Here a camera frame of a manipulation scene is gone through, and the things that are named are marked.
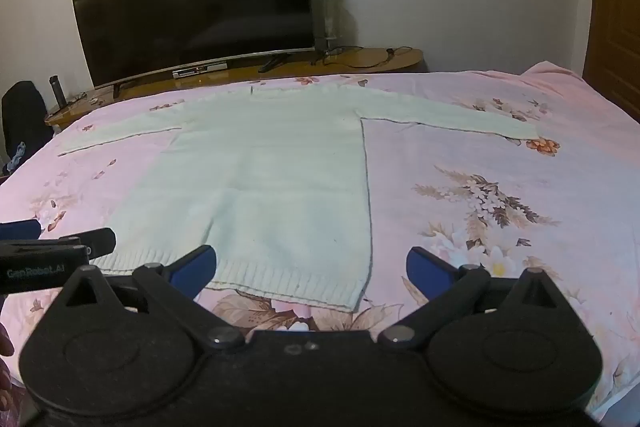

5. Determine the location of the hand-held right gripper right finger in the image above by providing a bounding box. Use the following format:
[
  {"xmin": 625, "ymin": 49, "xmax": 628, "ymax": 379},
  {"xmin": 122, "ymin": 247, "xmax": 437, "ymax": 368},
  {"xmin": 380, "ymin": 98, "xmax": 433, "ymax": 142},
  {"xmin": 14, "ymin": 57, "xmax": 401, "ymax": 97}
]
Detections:
[{"xmin": 377, "ymin": 247, "xmax": 583, "ymax": 351}]

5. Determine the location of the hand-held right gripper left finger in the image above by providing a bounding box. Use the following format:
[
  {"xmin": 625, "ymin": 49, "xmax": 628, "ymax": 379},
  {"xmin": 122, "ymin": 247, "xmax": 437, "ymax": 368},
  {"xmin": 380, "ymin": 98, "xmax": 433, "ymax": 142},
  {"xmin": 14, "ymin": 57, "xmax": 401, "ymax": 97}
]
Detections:
[{"xmin": 48, "ymin": 244, "xmax": 246, "ymax": 353}]

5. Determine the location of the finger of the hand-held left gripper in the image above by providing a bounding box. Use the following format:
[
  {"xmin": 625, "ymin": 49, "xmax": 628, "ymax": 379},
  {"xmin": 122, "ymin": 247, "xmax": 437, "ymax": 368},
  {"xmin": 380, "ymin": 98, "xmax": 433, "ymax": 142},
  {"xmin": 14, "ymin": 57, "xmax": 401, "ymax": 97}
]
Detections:
[
  {"xmin": 57, "ymin": 228, "xmax": 117, "ymax": 259},
  {"xmin": 0, "ymin": 219, "xmax": 44, "ymax": 241}
]

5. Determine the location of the white knitted sweater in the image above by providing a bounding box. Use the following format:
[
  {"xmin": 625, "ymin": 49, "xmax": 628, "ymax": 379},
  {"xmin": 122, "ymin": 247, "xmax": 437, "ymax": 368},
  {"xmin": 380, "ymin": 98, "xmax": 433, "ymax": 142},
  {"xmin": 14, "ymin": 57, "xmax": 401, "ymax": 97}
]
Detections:
[{"xmin": 57, "ymin": 86, "xmax": 541, "ymax": 314}]

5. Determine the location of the person's left hand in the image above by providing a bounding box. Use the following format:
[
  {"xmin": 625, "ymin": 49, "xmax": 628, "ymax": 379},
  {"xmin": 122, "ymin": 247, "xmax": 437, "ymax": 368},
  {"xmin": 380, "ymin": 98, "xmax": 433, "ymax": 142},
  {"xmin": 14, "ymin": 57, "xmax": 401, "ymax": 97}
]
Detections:
[{"xmin": 0, "ymin": 321, "xmax": 17, "ymax": 414}]

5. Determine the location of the blue cloth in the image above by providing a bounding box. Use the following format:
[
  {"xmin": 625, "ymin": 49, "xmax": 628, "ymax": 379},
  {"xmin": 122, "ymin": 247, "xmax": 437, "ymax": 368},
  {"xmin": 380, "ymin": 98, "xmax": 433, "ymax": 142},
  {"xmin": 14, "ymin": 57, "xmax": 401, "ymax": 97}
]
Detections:
[{"xmin": 2, "ymin": 141, "xmax": 27, "ymax": 174}]

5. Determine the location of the pink floral bed sheet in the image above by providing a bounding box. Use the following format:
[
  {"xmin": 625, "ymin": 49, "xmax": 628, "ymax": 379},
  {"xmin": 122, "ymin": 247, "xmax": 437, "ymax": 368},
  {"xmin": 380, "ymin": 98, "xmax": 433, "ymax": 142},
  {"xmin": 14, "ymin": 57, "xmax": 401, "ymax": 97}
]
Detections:
[{"xmin": 0, "ymin": 62, "xmax": 640, "ymax": 423}]

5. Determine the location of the black chair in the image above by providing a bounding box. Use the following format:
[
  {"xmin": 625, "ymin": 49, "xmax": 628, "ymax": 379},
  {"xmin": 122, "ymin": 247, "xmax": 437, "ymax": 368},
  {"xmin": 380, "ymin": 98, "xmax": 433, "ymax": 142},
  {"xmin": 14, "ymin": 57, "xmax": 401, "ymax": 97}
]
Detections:
[{"xmin": 1, "ymin": 81, "xmax": 54, "ymax": 168}]

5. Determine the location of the silver set-top box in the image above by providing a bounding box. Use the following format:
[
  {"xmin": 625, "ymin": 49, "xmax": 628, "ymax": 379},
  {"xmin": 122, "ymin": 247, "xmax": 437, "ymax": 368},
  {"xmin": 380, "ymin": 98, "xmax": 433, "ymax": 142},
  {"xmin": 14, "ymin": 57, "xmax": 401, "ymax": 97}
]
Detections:
[{"xmin": 172, "ymin": 64, "xmax": 229, "ymax": 79}]

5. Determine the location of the wooden television cabinet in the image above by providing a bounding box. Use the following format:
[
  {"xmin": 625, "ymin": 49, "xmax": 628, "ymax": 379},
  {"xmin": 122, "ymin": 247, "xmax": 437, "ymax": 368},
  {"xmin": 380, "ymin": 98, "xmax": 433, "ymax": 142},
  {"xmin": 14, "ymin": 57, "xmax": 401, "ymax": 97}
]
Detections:
[{"xmin": 44, "ymin": 47, "xmax": 426, "ymax": 128}]

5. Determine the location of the clear plastic cover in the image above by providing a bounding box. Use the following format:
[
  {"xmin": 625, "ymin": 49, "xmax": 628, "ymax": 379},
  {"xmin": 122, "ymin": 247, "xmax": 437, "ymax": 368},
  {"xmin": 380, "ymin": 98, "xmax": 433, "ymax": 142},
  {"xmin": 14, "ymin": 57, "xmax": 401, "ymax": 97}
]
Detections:
[{"xmin": 311, "ymin": 0, "xmax": 342, "ymax": 56}]

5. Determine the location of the brown wooden door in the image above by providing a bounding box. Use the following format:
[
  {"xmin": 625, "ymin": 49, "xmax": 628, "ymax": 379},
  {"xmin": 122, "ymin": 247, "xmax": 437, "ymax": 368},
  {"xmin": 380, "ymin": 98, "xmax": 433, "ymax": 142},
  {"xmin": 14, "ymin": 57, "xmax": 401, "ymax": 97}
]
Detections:
[{"xmin": 582, "ymin": 0, "xmax": 640, "ymax": 124}]

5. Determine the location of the black cable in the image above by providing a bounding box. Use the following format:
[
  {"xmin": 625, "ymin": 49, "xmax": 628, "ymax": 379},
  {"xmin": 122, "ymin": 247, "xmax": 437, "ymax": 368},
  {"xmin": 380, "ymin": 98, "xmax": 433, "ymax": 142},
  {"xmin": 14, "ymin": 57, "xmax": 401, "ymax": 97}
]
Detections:
[{"xmin": 320, "ymin": 45, "xmax": 417, "ymax": 69}]

